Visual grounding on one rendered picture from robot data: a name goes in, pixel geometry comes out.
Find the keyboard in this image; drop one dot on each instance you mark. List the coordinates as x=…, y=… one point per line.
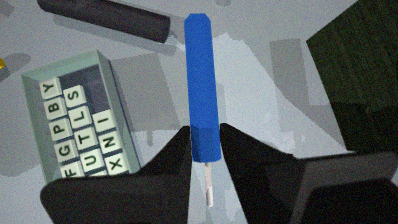
x=77, y=118

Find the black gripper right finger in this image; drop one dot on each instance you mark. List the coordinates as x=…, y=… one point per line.
x=273, y=187

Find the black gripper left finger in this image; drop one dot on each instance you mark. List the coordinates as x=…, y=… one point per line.
x=158, y=192

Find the blue tapered rod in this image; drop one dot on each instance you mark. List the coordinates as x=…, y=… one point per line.
x=203, y=110

